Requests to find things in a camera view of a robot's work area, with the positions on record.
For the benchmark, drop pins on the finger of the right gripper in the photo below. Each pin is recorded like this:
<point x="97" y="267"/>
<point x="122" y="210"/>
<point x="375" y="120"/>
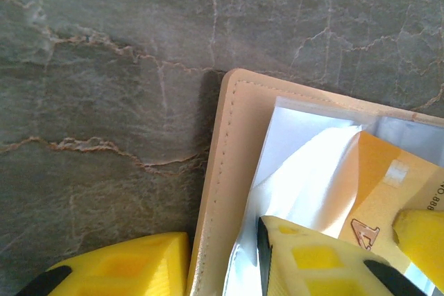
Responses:
<point x="423" y="237"/>

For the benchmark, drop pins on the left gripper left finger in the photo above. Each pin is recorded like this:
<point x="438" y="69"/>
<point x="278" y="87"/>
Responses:
<point x="121" y="271"/>

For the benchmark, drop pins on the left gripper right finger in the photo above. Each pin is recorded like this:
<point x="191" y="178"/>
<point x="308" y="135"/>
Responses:
<point x="312" y="268"/>

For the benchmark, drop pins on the beige leather card holder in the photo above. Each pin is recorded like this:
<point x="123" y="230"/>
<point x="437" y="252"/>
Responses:
<point x="236" y="136"/>

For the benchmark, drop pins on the gold credit card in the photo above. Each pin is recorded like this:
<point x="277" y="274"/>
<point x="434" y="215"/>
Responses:
<point x="374" y="185"/>

